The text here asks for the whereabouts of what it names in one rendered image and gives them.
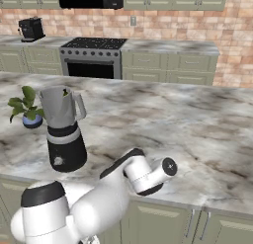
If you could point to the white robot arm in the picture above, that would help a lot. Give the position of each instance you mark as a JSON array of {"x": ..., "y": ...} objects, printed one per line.
[{"x": 99, "y": 202}]

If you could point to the grey and black blender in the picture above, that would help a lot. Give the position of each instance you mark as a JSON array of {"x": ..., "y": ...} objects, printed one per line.
[{"x": 64, "y": 136}]

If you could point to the grey blender lid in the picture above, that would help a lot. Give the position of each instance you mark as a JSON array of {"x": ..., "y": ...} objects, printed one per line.
[{"x": 52, "y": 89}]

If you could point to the green base cupboards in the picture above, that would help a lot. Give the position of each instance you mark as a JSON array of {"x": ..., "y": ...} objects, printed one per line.
[
  {"x": 168, "y": 68},
  {"x": 29, "y": 60}
]

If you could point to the steel range with black hob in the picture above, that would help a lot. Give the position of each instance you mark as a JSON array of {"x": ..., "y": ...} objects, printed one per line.
[{"x": 92, "y": 57}]

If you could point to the green plant in blue pot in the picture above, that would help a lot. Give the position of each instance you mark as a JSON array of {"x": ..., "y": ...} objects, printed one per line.
[{"x": 29, "y": 109}]

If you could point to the green cupboard door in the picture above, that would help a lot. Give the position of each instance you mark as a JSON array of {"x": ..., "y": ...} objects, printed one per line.
[
  {"x": 10, "y": 195},
  {"x": 154, "y": 225},
  {"x": 230, "y": 231}
]

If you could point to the black coffee machine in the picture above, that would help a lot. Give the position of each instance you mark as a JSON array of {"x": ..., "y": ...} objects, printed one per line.
[{"x": 31, "y": 29}]

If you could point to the grey wall socket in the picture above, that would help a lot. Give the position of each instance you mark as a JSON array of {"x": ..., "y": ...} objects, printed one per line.
[{"x": 133, "y": 20}]

